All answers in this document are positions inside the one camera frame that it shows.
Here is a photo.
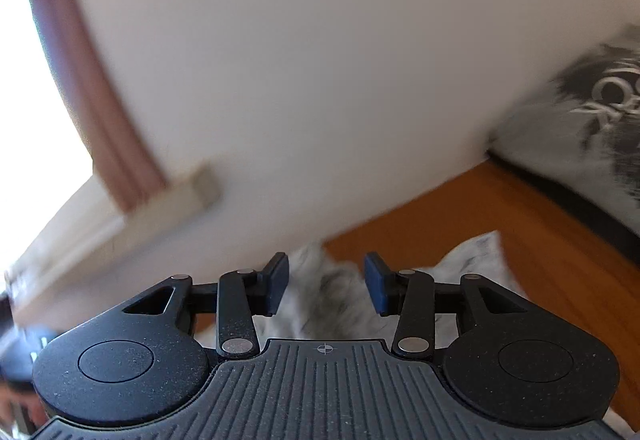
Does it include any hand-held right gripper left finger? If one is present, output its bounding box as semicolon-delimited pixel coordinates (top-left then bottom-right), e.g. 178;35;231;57
122;252;291;361

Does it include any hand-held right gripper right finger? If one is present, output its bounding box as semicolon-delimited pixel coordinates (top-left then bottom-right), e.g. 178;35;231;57
363;252;531;361

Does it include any white checker-patterned garment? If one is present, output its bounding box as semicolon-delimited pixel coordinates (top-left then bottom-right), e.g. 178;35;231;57
192;230;640;440

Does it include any person's left hand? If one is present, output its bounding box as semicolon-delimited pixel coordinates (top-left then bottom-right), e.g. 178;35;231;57
0;380;48;433

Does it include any beige window sill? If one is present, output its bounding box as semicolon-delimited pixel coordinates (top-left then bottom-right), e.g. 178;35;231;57
7;162;222;321

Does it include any black folded garment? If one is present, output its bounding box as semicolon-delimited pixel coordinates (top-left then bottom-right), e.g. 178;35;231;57
486;149;640;267

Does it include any white window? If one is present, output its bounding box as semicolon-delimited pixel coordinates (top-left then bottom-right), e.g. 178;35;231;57
0;0;126;286

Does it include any grey printed sweatshirt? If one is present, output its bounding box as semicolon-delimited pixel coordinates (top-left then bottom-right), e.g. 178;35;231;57
487;27;640;227

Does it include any wooden window frame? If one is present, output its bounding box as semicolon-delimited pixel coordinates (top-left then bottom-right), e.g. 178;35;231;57
20;0;169;215

